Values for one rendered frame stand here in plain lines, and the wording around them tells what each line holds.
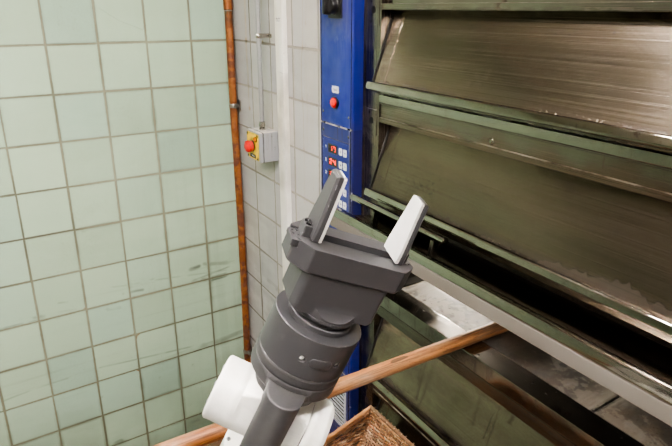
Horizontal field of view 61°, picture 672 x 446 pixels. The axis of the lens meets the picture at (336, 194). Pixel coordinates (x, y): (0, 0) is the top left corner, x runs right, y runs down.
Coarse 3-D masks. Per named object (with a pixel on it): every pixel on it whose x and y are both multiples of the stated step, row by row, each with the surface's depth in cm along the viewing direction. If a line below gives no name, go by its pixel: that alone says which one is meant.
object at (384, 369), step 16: (464, 336) 125; (480, 336) 126; (416, 352) 119; (432, 352) 120; (448, 352) 122; (368, 368) 114; (384, 368) 114; (400, 368) 116; (336, 384) 109; (352, 384) 111; (192, 432) 97; (208, 432) 97; (224, 432) 98
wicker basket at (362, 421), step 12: (372, 408) 156; (360, 420) 154; (372, 420) 155; (384, 420) 151; (336, 432) 151; (348, 432) 154; (360, 432) 157; (372, 432) 155; (384, 432) 151; (396, 432) 147; (324, 444) 150; (336, 444) 152; (348, 444) 155; (360, 444) 158; (372, 444) 154; (384, 444) 150; (396, 444) 147; (408, 444) 143
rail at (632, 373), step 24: (336, 216) 134; (384, 240) 119; (432, 264) 107; (480, 288) 97; (528, 312) 89; (552, 336) 85; (576, 336) 83; (600, 360) 79; (624, 360) 77; (648, 384) 73
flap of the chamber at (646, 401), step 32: (384, 224) 136; (448, 256) 119; (448, 288) 103; (512, 288) 106; (544, 288) 109; (512, 320) 91; (576, 320) 95; (608, 320) 98; (576, 352) 82; (640, 352) 86; (608, 384) 78
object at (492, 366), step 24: (408, 312) 141; (432, 312) 140; (432, 336) 134; (480, 360) 121; (504, 360) 121; (504, 384) 116; (528, 384) 114; (528, 408) 112; (552, 408) 107; (576, 408) 107; (576, 432) 102; (600, 432) 101
